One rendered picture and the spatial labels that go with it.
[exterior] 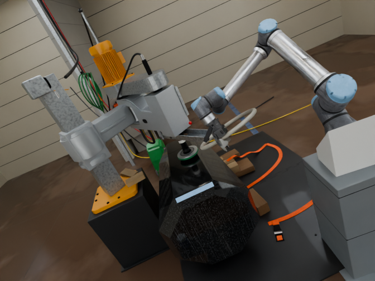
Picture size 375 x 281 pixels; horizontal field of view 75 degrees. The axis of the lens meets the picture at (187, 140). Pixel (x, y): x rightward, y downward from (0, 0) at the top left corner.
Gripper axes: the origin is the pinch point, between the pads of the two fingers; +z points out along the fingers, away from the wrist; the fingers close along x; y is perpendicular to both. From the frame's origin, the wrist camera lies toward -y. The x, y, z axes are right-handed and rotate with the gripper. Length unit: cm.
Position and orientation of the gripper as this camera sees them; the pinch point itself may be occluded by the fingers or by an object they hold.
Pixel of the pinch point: (225, 148)
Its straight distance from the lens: 162.4
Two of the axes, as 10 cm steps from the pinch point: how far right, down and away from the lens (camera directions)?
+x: 3.7, -3.6, 8.5
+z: 5.9, 8.0, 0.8
